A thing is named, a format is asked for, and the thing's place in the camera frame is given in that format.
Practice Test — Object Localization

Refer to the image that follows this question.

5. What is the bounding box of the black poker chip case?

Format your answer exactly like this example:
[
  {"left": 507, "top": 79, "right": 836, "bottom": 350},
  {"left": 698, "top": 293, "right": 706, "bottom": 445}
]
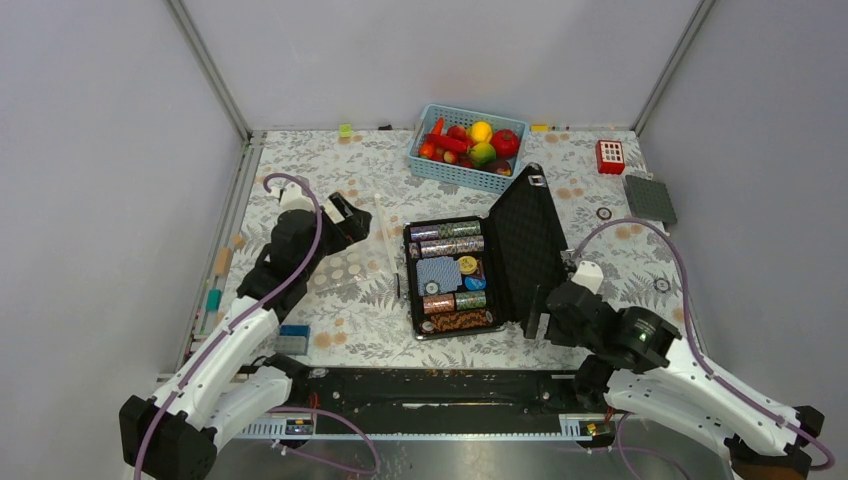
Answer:
[{"left": 402, "top": 163, "right": 568, "bottom": 341}]

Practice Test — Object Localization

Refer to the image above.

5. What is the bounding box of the light blue plastic basket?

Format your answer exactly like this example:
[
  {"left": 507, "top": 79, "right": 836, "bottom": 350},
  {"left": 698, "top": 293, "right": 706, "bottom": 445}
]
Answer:
[{"left": 407, "top": 104, "right": 530, "bottom": 193}]

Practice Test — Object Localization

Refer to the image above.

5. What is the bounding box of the green yellow mango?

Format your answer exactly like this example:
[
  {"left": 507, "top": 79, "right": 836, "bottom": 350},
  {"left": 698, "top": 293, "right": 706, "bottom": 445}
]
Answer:
[{"left": 468, "top": 142, "right": 497, "bottom": 168}]

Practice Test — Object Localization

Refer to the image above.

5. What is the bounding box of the red tomato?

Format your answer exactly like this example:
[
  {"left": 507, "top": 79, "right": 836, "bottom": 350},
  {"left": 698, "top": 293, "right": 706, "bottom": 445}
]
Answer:
[{"left": 490, "top": 129, "right": 521, "bottom": 159}]

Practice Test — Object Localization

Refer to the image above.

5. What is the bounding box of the clear dotted zip bag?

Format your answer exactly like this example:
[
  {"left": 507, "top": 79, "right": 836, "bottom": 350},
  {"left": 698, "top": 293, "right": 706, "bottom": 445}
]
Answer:
[{"left": 309, "top": 197, "right": 401, "bottom": 299}]

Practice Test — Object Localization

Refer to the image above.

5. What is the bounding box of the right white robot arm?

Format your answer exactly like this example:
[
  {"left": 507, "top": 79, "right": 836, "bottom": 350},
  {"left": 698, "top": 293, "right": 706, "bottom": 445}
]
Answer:
[{"left": 545, "top": 261, "right": 824, "bottom": 479}]

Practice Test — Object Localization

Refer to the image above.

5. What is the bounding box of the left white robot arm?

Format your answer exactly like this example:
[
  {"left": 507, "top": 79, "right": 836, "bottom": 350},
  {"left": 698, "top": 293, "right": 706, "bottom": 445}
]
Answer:
[{"left": 119, "top": 192, "right": 372, "bottom": 479}]

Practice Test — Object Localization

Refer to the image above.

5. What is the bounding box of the blue grey toy block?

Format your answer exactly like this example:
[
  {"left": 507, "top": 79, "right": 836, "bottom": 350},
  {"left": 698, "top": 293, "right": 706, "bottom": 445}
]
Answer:
[{"left": 274, "top": 324, "right": 311, "bottom": 356}]

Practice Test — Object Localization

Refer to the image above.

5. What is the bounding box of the wooden block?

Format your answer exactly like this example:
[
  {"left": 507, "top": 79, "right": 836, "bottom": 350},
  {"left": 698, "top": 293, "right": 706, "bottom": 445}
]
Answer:
[{"left": 212, "top": 246, "right": 233, "bottom": 277}]

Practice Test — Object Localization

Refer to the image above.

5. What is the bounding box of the teal toy block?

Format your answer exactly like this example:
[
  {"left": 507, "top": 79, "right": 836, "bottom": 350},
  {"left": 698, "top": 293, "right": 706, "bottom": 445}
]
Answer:
[{"left": 204, "top": 289, "right": 223, "bottom": 312}]

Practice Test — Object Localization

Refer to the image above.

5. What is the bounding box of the grey building baseplate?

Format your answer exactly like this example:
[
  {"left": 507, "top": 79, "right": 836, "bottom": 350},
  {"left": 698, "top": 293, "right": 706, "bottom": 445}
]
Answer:
[{"left": 623, "top": 175, "right": 678, "bottom": 226}]

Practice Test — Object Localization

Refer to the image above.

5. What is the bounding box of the red chili pepper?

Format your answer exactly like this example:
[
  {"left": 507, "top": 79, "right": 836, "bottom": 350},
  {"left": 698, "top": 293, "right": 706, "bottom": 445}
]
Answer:
[{"left": 426, "top": 133, "right": 469, "bottom": 154}]

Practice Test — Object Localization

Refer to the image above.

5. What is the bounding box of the orange carrot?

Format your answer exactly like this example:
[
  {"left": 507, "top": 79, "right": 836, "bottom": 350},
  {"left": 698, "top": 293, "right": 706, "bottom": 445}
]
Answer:
[{"left": 430, "top": 117, "right": 445, "bottom": 136}]

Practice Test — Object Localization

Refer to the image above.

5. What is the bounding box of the red white toy block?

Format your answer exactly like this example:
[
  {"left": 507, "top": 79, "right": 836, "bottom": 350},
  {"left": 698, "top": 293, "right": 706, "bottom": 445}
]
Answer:
[{"left": 595, "top": 140, "right": 626, "bottom": 175}]

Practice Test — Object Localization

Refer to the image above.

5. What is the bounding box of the yellow bell pepper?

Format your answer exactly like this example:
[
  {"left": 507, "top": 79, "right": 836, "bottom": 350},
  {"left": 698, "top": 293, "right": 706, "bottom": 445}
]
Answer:
[{"left": 467, "top": 121, "right": 494, "bottom": 144}]

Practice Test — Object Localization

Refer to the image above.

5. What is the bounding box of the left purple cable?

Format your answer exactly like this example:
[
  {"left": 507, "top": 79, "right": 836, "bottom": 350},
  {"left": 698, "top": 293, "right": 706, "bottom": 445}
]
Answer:
[{"left": 132, "top": 172, "right": 325, "bottom": 480}]

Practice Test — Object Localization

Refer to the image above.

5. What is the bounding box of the purple cable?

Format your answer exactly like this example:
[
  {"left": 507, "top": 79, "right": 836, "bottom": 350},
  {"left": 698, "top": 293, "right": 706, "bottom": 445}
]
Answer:
[
  {"left": 570, "top": 217, "right": 837, "bottom": 473},
  {"left": 132, "top": 172, "right": 325, "bottom": 480}
]

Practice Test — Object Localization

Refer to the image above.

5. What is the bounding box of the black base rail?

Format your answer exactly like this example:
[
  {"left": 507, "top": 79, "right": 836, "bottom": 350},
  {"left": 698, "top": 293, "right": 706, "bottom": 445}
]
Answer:
[{"left": 262, "top": 354, "right": 616, "bottom": 438}]

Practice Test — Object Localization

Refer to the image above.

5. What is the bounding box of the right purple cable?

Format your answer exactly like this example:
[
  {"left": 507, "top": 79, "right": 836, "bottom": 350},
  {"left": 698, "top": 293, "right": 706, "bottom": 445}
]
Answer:
[{"left": 570, "top": 217, "right": 837, "bottom": 473}]

